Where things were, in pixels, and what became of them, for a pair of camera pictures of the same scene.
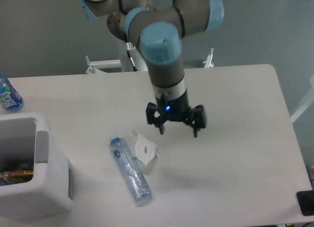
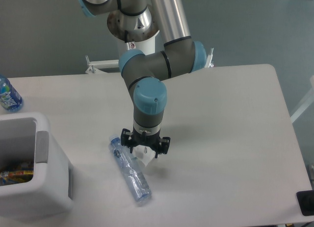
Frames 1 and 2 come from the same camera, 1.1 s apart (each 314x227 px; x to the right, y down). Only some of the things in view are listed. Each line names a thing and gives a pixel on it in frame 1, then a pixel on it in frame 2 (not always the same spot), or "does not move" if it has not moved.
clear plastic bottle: x=130 y=169 does not move
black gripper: x=176 y=109 → x=130 y=139
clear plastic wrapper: x=144 y=149 does not move
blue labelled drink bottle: x=11 y=100 does not move
